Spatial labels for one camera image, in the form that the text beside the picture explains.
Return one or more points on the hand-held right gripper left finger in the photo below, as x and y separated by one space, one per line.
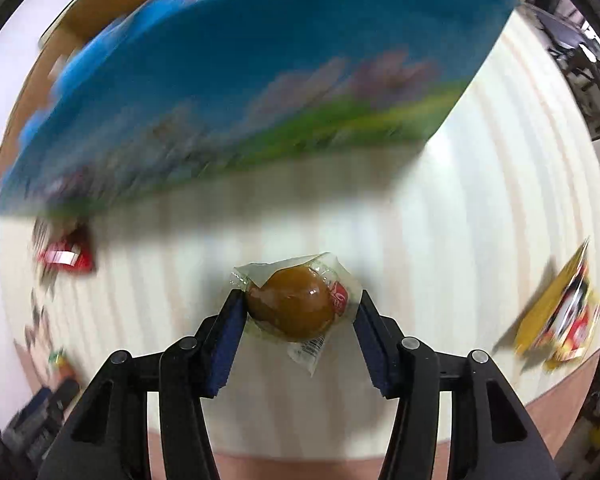
225 345

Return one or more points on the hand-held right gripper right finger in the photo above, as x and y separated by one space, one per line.
375 345

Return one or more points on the braised egg packet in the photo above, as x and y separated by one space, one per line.
292 310

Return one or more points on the blue printed cardboard box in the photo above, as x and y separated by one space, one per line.
255 85

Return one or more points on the green candy bag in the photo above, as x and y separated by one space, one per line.
60 361

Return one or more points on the red triangular snack packet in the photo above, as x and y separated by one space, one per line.
65 255

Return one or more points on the yellow cartoon snack packet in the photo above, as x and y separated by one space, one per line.
565 320

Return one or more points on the dark wooden chair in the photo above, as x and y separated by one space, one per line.
597 105

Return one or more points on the black desk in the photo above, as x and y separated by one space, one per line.
560 35

